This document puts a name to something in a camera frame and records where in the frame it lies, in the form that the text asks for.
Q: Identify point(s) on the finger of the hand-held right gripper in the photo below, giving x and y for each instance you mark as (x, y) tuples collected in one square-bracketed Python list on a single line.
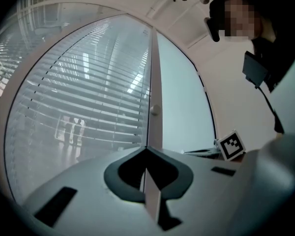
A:
[(206, 153)]

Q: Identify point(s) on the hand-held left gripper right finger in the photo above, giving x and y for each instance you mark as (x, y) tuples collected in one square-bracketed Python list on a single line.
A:
[(201, 193)]

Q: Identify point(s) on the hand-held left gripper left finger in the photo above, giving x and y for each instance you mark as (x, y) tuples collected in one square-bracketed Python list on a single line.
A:
[(88, 193)]

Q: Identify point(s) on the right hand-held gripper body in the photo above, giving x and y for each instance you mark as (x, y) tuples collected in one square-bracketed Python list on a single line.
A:
[(232, 145)]

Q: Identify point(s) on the white blind control knob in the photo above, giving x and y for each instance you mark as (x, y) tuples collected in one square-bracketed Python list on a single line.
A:
[(155, 109)]

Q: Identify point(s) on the black box on chest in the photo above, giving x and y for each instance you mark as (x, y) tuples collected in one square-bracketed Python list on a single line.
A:
[(254, 69)]

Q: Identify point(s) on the person's dark patterned clothing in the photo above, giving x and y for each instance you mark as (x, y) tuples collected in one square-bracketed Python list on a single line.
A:
[(282, 65)]

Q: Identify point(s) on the glass partition with blinds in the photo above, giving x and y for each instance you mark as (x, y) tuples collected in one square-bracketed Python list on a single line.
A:
[(88, 82)]

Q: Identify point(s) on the person's head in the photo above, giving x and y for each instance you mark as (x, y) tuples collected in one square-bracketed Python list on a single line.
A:
[(241, 18)]

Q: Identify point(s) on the black head-mounted camera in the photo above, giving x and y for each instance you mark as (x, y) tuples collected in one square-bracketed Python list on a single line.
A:
[(214, 32)]

